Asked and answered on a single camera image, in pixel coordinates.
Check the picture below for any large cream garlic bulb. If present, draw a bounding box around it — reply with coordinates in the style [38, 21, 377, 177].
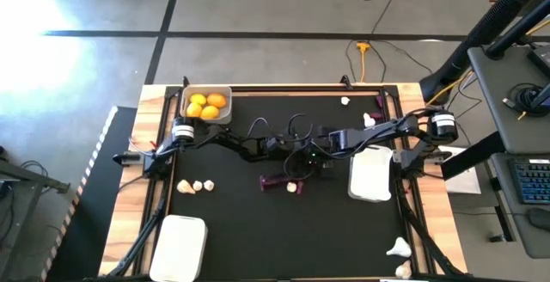
[176, 179, 197, 195]

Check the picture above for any black table mat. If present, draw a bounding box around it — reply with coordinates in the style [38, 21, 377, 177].
[169, 95, 407, 279]

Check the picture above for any black computer mouse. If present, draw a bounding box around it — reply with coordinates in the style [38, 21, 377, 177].
[528, 207, 550, 231]

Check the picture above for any orange yellow mango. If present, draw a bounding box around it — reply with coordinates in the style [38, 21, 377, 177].
[200, 105, 221, 120]

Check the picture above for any backlit black keyboard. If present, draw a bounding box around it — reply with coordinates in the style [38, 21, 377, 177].
[510, 159, 550, 205]

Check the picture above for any white paper sheet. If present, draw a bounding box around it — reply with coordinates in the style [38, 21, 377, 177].
[442, 146, 482, 195]

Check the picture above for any wooden table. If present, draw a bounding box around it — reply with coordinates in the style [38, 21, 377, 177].
[98, 83, 468, 277]

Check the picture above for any yellow extension cord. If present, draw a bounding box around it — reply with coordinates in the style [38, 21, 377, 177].
[355, 40, 371, 83]

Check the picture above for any dark metal cart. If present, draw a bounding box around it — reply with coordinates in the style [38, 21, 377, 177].
[0, 144, 72, 282]

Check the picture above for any grey desk top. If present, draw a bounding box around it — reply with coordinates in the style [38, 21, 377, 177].
[467, 43, 550, 154]
[492, 152, 550, 260]

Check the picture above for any black metal table frame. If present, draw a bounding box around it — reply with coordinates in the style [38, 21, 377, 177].
[109, 75, 468, 282]

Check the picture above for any beige plastic basket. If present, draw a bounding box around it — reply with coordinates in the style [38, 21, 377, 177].
[179, 84, 234, 126]

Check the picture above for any white plastic basket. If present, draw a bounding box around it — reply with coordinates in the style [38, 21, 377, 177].
[149, 214, 209, 282]
[346, 144, 394, 203]

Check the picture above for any large purple eggplant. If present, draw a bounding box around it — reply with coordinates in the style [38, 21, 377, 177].
[259, 173, 288, 193]

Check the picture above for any large white garlic bulb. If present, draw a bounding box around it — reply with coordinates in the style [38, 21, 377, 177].
[385, 236, 413, 259]

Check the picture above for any black striped-edge floor mat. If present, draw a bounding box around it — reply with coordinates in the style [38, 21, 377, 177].
[40, 105, 138, 282]

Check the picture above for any black tower fan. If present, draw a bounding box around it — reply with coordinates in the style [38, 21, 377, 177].
[419, 0, 550, 105]

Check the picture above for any coiled black desk cable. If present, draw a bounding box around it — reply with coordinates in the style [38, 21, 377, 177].
[502, 83, 550, 118]

